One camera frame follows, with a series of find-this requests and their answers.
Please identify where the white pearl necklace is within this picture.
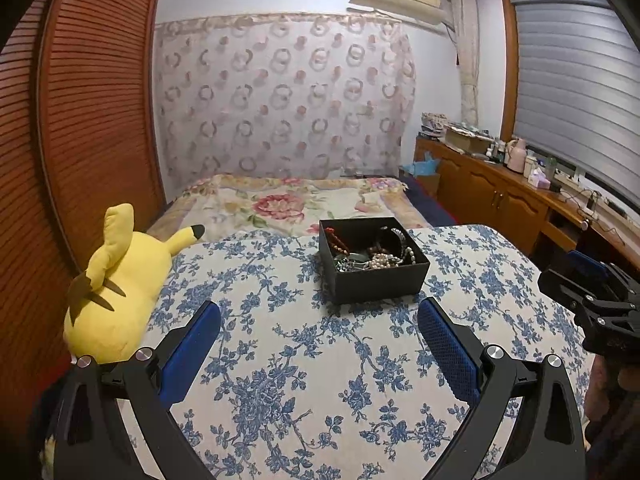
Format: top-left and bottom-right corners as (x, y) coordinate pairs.
(367, 252), (403, 271)

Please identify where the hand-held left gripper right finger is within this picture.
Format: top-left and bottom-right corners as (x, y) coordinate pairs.
(416, 297), (587, 480)

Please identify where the black storage box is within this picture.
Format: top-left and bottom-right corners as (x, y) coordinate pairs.
(318, 216), (431, 306)

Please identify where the silver bangle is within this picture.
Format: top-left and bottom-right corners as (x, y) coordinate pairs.
(380, 226), (408, 256)

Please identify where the black cable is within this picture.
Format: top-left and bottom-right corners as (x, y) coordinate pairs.
(560, 187), (603, 221)

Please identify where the wooden louvered wardrobe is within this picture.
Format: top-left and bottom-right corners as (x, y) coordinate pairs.
(0, 0), (167, 461)

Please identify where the pile of papers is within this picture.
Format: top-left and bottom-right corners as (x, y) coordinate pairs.
(419, 112), (451, 137)

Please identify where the cardboard box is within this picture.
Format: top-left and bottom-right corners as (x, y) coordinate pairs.
(442, 127), (493, 153)

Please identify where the lace curtain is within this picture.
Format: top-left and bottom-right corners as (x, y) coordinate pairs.
(450, 0), (481, 128)

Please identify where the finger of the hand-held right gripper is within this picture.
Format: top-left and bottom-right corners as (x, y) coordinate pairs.
(538, 267), (601, 311)
(565, 249), (626, 286)

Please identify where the pink floral quilt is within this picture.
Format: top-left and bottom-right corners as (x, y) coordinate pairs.
(147, 174), (436, 243)

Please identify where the navy bed sheet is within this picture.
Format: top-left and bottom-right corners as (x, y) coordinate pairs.
(400, 175), (458, 228)

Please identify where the blue floral blanket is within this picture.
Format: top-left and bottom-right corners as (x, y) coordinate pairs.
(117, 224), (596, 480)

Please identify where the pink thermos jug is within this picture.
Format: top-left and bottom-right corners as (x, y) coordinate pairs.
(506, 137), (528, 171)

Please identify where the pink ring-patterned wall cloth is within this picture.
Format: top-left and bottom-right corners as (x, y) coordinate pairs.
(152, 12), (418, 196)

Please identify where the red white cord bracelet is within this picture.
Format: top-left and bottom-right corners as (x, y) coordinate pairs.
(324, 227), (351, 256)

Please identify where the blue plastic bag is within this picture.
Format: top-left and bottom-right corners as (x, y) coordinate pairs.
(400, 157), (441, 178)

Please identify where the person's right hand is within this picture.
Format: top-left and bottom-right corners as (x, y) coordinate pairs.
(586, 355), (640, 441)

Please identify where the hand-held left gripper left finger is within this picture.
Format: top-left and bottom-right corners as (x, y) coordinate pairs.
(52, 300), (223, 480)

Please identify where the yellow plush toy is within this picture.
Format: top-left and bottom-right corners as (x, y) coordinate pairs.
(62, 203), (206, 366)

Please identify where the wooden cabinet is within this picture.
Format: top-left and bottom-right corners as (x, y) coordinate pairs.
(414, 137), (640, 281)

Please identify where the grey window blind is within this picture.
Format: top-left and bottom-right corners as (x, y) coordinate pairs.
(512, 0), (640, 206)

